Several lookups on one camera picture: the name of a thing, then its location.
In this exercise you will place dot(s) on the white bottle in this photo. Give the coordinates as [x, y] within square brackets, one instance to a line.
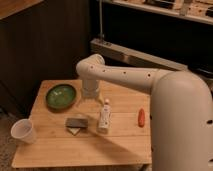
[104, 119]

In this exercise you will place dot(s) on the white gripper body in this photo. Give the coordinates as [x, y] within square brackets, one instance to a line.
[90, 88]

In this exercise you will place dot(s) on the wooden table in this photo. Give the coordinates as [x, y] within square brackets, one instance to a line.
[125, 144]

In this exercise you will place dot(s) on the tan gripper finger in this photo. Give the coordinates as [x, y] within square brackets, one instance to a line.
[100, 99]

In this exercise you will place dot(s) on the green ceramic bowl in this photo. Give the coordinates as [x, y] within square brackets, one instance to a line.
[61, 96]

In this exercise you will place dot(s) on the dark wooden cabinet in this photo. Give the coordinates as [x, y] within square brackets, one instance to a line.
[43, 42]

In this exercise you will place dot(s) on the dark sponge block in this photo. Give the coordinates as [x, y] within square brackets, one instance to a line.
[75, 124]

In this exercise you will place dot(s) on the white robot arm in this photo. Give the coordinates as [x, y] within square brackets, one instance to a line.
[181, 111]

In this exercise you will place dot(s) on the orange carrot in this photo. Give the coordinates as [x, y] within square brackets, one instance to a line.
[141, 118]

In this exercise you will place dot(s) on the metal shelf rack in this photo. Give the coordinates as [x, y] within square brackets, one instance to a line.
[142, 38]

